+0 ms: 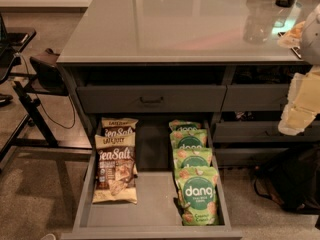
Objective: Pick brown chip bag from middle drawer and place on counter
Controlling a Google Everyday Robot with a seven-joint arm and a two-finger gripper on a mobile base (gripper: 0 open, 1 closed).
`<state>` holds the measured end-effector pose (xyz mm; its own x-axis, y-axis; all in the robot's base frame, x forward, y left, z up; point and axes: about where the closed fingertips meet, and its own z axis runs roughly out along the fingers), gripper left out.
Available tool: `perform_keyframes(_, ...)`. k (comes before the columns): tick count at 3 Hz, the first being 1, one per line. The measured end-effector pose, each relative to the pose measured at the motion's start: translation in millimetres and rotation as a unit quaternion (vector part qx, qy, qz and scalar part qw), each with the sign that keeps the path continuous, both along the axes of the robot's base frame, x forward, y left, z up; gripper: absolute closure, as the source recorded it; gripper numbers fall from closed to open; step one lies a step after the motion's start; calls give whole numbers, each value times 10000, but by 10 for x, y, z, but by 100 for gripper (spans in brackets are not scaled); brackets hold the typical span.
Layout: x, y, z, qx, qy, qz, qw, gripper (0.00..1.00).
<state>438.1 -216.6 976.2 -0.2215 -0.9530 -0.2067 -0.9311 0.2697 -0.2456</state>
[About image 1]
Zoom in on black bag on floor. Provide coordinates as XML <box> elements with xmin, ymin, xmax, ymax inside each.
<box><xmin>253</xmin><ymin>143</ymin><xmax>320</xmax><ymax>215</ymax></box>

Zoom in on black cable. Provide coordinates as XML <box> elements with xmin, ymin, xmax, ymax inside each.
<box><xmin>13</xmin><ymin>52</ymin><xmax>77</xmax><ymax>130</ymax></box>

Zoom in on rear green dang chip bag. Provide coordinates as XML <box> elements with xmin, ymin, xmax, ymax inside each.
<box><xmin>169</xmin><ymin>120</ymin><xmax>202</xmax><ymax>131</ymax></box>

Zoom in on black desk with stand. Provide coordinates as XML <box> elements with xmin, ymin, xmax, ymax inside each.
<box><xmin>0</xmin><ymin>13</ymin><xmax>93</xmax><ymax>163</ymax></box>

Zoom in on open grey middle drawer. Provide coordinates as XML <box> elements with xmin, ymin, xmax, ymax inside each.
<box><xmin>61</xmin><ymin>116</ymin><xmax>242</xmax><ymax>240</ymax></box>

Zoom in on black white marker tag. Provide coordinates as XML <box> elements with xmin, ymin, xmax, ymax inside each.
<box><xmin>278</xmin><ymin>32</ymin><xmax>302</xmax><ymax>60</ymax></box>

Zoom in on grey counter cabinet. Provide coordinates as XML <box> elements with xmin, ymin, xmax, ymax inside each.
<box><xmin>58</xmin><ymin>0</ymin><xmax>319</xmax><ymax>166</ymax></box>

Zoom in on grey top right drawer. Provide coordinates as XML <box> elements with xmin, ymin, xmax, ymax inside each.
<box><xmin>222</xmin><ymin>84</ymin><xmax>289</xmax><ymax>112</ymax></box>

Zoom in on front green dang chip bag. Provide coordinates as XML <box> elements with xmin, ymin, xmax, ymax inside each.
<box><xmin>177</xmin><ymin>176</ymin><xmax>218</xmax><ymax>226</ymax></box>

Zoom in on brown sea salt chip bag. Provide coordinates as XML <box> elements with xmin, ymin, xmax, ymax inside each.
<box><xmin>92</xmin><ymin>134</ymin><xmax>137</xmax><ymax>204</ymax></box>
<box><xmin>102</xmin><ymin>118</ymin><xmax>138</xmax><ymax>137</ymax></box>

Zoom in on white shoe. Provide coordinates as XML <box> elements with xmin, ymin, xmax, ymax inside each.
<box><xmin>40</xmin><ymin>233</ymin><xmax>57</xmax><ymax>240</ymax></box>

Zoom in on grey top left drawer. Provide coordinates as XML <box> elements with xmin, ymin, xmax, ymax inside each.
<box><xmin>76</xmin><ymin>85</ymin><xmax>226</xmax><ymax>114</ymax></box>

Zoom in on grey right middle drawer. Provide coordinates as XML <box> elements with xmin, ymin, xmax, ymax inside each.
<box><xmin>213</xmin><ymin>121</ymin><xmax>320</xmax><ymax>143</ymax></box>

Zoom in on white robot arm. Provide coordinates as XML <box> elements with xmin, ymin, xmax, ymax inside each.
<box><xmin>278</xmin><ymin>5</ymin><xmax>320</xmax><ymax>136</ymax></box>

